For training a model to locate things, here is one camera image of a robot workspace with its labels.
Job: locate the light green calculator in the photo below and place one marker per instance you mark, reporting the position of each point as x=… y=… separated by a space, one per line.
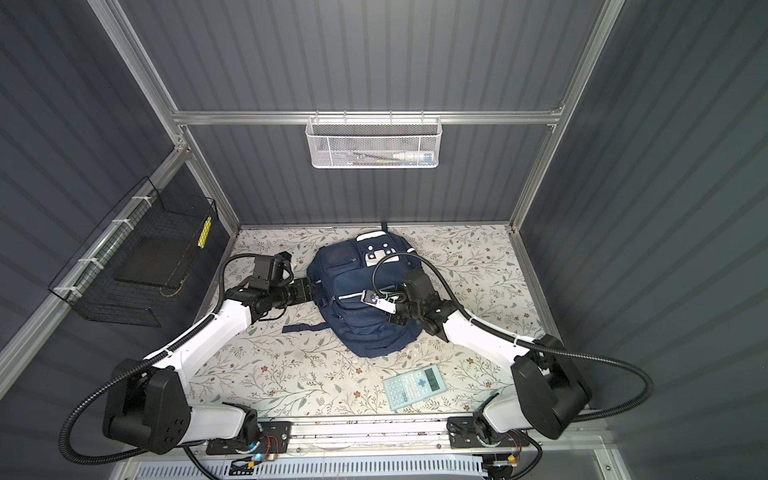
x=412 y=387

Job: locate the black wire side basket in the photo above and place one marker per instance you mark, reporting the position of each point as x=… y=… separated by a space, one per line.
x=86 y=283

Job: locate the white marker in basket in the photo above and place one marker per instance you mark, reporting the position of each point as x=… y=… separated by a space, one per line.
x=414 y=157

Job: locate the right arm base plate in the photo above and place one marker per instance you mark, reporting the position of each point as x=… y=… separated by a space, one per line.
x=467 y=432

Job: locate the navy blue student backpack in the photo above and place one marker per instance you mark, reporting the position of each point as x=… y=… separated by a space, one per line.
x=343 y=274

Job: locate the aluminium mounting rail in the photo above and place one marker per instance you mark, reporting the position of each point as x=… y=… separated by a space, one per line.
x=412 y=432

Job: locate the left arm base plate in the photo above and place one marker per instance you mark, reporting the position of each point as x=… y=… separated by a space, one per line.
x=270 y=437

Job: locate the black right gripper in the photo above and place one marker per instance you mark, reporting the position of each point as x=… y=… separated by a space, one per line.
x=398 y=318

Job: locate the white slotted cable duct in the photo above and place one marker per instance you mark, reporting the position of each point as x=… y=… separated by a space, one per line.
x=412 y=467

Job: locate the yellow tag on basket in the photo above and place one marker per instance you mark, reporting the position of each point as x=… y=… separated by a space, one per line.
x=204 y=232

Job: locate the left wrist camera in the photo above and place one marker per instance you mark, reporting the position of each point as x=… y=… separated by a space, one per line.
x=283 y=265

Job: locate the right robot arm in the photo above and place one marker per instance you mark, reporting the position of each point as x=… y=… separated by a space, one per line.
x=549 y=391

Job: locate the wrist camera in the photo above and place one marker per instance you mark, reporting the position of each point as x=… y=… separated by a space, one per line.
x=283 y=265
x=379 y=301

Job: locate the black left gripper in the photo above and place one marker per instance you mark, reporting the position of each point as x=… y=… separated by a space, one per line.
x=304 y=290

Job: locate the white mesh wall basket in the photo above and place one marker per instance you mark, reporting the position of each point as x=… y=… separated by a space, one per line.
x=368 y=143

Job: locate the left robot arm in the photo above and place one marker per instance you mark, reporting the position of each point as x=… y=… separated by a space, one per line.
x=148 y=408

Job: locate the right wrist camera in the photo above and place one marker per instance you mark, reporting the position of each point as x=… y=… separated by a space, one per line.
x=379 y=301

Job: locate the black pad in basket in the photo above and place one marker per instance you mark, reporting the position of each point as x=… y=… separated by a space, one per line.
x=157 y=262

